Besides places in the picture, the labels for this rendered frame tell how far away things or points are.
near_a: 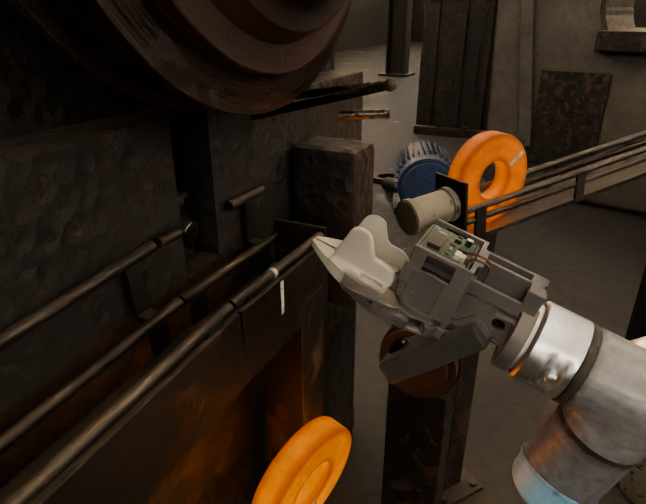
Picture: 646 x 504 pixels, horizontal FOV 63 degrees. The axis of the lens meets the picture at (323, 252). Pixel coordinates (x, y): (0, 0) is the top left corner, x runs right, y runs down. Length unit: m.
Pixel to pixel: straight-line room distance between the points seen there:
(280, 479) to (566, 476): 0.29
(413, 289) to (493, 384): 1.16
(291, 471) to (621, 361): 0.35
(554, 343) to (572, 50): 2.71
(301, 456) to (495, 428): 0.91
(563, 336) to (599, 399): 0.05
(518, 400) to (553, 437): 1.05
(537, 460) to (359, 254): 0.25
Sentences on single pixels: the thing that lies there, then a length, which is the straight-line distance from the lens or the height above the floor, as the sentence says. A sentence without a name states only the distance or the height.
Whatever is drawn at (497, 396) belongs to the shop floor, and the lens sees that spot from 1.58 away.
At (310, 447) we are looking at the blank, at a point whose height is 0.52.
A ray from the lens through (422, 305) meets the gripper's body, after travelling 0.47.
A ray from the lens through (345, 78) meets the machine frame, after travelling 0.91.
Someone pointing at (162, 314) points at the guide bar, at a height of 0.70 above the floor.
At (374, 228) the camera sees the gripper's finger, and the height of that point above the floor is 0.77.
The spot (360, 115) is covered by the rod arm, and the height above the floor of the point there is 0.87.
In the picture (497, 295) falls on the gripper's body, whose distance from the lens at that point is 0.47.
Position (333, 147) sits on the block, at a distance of 0.72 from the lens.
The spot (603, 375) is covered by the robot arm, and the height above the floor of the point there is 0.71.
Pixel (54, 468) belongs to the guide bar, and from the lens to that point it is 0.41.
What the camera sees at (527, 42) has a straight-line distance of 3.16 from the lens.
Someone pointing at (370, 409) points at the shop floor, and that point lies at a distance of 1.47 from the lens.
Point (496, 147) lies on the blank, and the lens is 0.92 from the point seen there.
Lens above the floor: 0.96
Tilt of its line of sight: 25 degrees down
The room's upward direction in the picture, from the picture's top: straight up
